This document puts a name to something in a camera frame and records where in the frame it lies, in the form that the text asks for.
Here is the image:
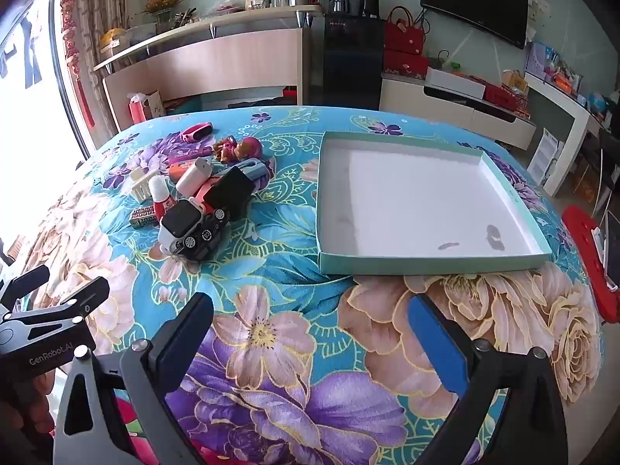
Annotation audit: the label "black rectangular device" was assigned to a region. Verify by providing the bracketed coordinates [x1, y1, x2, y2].
[203, 165, 256, 219]

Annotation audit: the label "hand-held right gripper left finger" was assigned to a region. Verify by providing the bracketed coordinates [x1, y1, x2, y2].
[52, 292, 215, 465]

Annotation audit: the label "white tube with red label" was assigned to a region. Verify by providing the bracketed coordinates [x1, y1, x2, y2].
[148, 176, 170, 221]

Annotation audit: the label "red gift box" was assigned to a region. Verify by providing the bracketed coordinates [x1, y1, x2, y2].
[382, 50, 429, 79]

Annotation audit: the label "red handbag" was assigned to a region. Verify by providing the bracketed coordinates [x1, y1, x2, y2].
[384, 6, 427, 56]

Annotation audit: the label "white plastic card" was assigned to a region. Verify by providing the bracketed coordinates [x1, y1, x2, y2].
[175, 157, 212, 198]

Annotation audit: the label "person's left hand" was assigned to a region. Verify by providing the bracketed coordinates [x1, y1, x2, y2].
[17, 373, 56, 451]

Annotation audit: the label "shallow teal cardboard box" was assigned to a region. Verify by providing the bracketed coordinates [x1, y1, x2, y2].
[317, 131, 554, 276]

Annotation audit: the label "red flat box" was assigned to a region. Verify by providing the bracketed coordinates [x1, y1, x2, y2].
[484, 83, 519, 112]

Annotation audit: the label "pink smart band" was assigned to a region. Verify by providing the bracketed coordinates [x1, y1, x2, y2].
[179, 122, 215, 143]

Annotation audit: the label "purple desk organizer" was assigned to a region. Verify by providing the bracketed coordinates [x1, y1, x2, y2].
[524, 41, 550, 78]

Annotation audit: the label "yellow item on counter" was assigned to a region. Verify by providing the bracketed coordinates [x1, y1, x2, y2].
[99, 28, 129, 49]

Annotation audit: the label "white printed carton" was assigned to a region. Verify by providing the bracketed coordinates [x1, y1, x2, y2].
[525, 127, 565, 187]

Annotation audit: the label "wooden bar counter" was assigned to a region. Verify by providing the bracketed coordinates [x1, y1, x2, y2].
[93, 5, 324, 131]

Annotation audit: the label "pink toy pup figure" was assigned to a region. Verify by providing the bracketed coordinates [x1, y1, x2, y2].
[212, 136, 265, 163]

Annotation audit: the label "red plastic stool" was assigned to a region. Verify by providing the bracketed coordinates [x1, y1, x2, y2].
[562, 205, 620, 324]

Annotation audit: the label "yellow flowers in vase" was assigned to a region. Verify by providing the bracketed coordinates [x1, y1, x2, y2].
[141, 0, 192, 34]

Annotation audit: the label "smartwatch with white strap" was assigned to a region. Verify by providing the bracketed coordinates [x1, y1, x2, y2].
[157, 198, 204, 255]

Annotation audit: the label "red hanging decoration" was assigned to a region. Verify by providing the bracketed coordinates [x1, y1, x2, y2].
[60, 0, 95, 129]

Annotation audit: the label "white television cabinet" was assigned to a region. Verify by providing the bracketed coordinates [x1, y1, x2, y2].
[379, 72, 537, 152]

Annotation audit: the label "wall television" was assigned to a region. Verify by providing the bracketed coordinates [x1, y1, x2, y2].
[419, 0, 530, 50]

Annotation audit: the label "white flat box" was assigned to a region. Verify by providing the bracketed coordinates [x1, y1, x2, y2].
[424, 67, 486, 100]

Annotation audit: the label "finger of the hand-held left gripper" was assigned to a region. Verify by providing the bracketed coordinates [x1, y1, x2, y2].
[0, 276, 110, 335]
[0, 264, 50, 311]

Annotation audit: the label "cream plastic hair clip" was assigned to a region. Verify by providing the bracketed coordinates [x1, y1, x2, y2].
[128, 167, 158, 203]

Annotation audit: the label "small patterned box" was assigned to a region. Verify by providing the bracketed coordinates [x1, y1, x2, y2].
[128, 206, 160, 228]

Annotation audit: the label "white paper bag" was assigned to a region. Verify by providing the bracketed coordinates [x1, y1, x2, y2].
[145, 90, 166, 118]

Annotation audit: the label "white desk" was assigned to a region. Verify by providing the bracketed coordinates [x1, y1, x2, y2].
[523, 72, 616, 198]

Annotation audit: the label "black water dispenser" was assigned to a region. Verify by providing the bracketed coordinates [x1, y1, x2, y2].
[322, 0, 388, 111]

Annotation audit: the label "floral blanket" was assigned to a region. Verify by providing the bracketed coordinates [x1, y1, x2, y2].
[0, 107, 606, 465]

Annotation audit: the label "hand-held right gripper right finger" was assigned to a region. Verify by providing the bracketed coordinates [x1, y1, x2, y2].
[407, 293, 568, 465]

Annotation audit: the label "patterned curtain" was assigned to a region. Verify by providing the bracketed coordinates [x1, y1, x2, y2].
[77, 0, 141, 88]

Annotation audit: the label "black chair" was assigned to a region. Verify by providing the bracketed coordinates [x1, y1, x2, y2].
[574, 128, 620, 214]

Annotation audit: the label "black toy car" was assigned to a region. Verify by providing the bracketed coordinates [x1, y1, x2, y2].
[167, 208, 231, 263]

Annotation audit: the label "red gift bag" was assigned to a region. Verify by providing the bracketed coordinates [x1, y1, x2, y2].
[127, 93, 151, 126]

